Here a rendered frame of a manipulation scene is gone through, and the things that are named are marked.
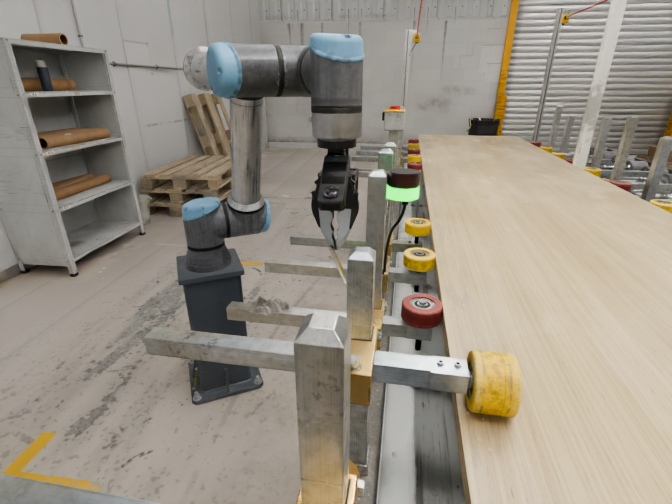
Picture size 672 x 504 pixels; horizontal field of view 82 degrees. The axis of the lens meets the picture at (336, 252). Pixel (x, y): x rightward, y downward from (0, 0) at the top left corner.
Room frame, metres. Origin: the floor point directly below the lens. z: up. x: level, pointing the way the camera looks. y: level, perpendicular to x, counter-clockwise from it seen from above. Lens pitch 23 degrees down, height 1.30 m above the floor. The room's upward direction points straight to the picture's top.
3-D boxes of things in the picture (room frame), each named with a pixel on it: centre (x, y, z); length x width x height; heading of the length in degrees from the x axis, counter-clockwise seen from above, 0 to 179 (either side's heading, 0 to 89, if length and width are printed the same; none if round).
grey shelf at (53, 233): (3.02, 2.08, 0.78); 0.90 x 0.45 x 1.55; 172
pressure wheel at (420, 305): (0.66, -0.17, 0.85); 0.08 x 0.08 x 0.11
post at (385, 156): (0.97, -0.12, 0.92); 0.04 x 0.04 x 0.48; 80
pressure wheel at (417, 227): (1.16, -0.26, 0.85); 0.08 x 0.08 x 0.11
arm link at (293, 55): (0.83, 0.06, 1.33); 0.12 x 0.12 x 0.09; 24
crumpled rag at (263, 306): (0.72, 0.14, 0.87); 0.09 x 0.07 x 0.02; 80
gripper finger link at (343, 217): (0.73, -0.02, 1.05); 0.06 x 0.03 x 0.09; 170
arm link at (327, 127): (0.73, 0.00, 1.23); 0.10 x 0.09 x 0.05; 80
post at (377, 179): (0.72, -0.08, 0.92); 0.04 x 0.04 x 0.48; 80
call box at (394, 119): (1.47, -0.21, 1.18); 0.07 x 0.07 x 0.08; 80
